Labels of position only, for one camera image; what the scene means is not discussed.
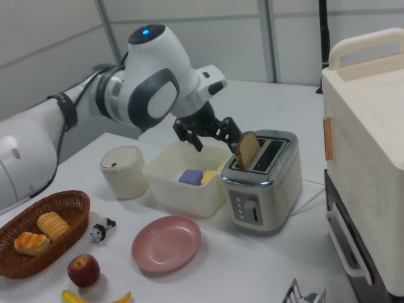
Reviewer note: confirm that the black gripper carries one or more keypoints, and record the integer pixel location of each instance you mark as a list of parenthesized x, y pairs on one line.
[(197, 118)]

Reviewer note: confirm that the toast bread slice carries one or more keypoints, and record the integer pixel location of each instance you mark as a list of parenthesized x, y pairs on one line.
[(247, 150)]

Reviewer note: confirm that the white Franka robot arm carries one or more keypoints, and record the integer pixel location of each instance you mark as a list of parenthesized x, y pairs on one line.
[(151, 63)]

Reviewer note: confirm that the cream and chrome toaster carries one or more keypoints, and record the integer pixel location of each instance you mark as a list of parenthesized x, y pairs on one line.
[(277, 195)]

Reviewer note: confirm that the striped yellow bread roll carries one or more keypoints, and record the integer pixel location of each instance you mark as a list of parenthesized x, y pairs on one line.
[(53, 225)]

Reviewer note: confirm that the orange glazed bread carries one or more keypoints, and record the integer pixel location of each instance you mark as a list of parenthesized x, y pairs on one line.
[(31, 243)]

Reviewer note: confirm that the yellow block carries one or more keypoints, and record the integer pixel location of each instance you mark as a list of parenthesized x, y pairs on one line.
[(208, 177)]

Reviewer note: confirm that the purple block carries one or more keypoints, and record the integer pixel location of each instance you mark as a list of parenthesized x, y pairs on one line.
[(190, 177)]

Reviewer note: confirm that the white plastic container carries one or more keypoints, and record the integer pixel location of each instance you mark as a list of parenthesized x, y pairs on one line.
[(186, 199)]

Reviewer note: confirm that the beige lidded bin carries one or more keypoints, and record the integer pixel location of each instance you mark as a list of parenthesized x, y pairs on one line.
[(124, 176)]

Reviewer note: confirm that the pink plate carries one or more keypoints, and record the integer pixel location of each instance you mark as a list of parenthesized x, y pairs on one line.
[(165, 244)]

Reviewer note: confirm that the panda toy figure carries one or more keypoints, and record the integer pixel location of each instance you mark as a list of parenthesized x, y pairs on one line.
[(101, 230)]

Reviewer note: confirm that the black pole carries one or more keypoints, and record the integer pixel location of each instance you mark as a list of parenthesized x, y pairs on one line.
[(323, 47)]

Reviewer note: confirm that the cream cabinet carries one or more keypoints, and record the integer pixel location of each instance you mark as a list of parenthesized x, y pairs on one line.
[(372, 142)]

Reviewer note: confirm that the brown wicker basket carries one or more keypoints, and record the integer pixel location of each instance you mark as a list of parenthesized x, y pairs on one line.
[(66, 240)]

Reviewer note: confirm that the red apple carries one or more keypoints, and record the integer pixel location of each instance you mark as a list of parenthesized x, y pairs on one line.
[(83, 271)]

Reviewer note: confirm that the small toast rack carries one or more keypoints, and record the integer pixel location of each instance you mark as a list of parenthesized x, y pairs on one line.
[(296, 295)]

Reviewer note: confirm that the yellow banana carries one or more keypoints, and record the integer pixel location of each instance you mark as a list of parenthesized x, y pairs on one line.
[(74, 297)]

